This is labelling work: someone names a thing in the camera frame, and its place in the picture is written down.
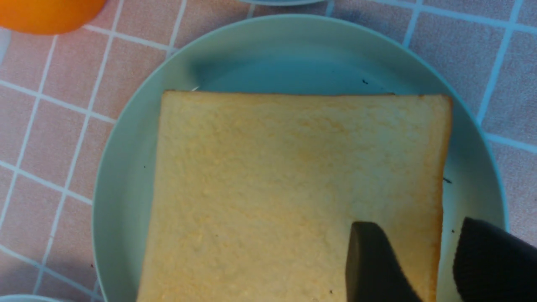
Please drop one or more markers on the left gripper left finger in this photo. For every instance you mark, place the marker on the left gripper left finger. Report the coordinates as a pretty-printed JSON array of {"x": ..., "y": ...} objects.
[{"x": 373, "y": 273}]

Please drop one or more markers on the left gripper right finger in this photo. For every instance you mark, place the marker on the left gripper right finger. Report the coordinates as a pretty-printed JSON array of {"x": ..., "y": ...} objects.
[{"x": 491, "y": 265}]

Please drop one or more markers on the bread slice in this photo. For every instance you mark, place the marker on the bread slice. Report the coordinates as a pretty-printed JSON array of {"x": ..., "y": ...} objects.
[{"x": 255, "y": 194}]

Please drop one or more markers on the teal centre plate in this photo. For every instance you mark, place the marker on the teal centre plate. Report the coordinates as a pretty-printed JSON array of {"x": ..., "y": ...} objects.
[{"x": 290, "y": 54}]

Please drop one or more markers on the grey-blue egg plate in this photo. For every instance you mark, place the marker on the grey-blue egg plate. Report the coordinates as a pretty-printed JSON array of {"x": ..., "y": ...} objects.
[{"x": 282, "y": 2}]

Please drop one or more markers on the grey-blue bread plate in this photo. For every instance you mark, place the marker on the grey-blue bread plate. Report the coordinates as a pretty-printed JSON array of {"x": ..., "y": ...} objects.
[{"x": 27, "y": 298}]

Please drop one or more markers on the pink checked tablecloth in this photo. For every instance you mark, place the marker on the pink checked tablecloth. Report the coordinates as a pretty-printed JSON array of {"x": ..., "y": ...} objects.
[{"x": 60, "y": 96}]

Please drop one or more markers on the orange fruit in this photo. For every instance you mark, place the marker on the orange fruit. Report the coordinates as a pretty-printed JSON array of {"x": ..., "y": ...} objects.
[{"x": 48, "y": 17}]

